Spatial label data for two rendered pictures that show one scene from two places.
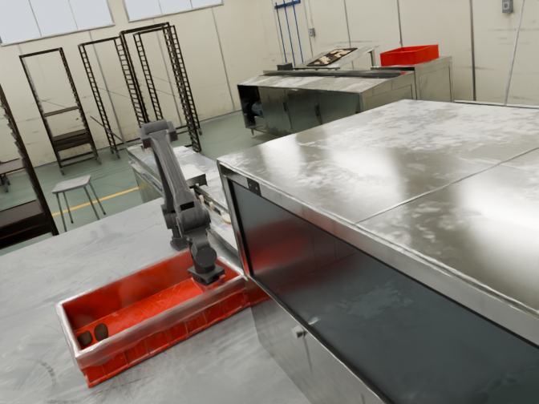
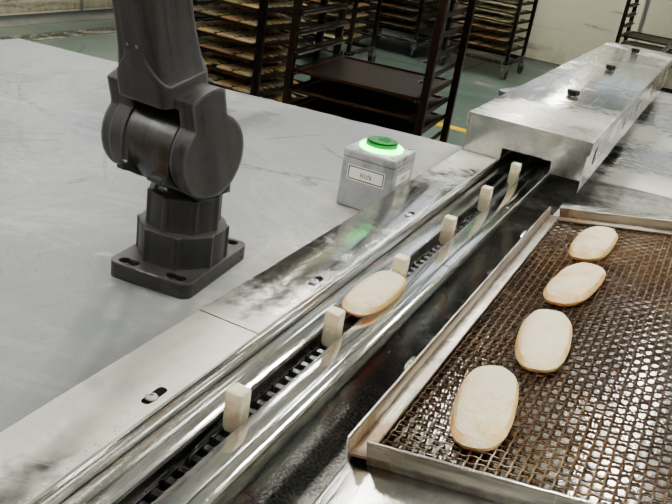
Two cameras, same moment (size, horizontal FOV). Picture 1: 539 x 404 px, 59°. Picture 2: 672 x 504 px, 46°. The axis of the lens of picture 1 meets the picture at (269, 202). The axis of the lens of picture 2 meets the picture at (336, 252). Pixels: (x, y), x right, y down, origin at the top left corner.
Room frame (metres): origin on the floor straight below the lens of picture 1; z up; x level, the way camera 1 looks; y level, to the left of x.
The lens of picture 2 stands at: (1.29, -0.25, 1.17)
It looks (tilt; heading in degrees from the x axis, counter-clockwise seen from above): 24 degrees down; 46
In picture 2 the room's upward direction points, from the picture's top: 9 degrees clockwise
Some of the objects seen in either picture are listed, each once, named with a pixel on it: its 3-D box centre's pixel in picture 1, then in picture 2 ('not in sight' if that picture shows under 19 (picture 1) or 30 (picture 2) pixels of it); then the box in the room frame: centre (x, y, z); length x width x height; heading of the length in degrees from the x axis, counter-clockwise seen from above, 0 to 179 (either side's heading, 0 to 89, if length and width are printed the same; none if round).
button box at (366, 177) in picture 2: not in sight; (375, 189); (1.98, 0.40, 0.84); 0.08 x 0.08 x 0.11; 22
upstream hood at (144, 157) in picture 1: (160, 163); (599, 89); (2.80, 0.60, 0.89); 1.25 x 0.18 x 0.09; 22
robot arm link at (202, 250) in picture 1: (200, 237); not in sight; (1.14, 0.20, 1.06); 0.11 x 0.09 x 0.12; 16
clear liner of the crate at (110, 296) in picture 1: (153, 303); not in sight; (1.18, 0.38, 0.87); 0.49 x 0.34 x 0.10; 118
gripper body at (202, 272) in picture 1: (204, 263); not in sight; (1.18, 0.21, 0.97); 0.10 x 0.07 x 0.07; 37
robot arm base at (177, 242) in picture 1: (183, 235); (183, 227); (1.67, 0.35, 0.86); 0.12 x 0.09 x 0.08; 28
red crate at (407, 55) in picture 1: (408, 54); not in sight; (5.09, -1.76, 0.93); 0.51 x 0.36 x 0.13; 26
